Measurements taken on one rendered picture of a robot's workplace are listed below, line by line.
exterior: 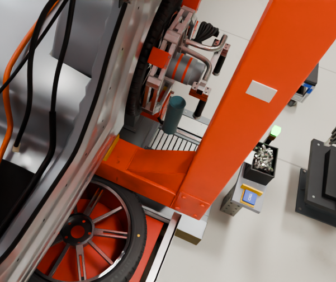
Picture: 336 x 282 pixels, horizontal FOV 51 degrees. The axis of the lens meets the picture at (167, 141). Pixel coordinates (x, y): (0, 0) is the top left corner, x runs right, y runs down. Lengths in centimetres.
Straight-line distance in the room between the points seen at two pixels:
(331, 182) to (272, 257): 60
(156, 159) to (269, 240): 116
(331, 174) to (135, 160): 134
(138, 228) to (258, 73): 104
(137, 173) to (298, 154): 161
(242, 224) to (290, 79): 162
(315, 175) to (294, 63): 163
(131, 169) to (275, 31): 100
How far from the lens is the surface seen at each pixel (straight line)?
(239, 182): 202
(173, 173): 150
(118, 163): 166
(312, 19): 84
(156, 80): 158
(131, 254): 169
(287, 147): 289
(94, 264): 191
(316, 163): 253
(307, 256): 258
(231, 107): 105
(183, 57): 179
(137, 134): 229
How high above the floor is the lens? 214
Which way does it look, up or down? 56 degrees down
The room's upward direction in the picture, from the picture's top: 19 degrees clockwise
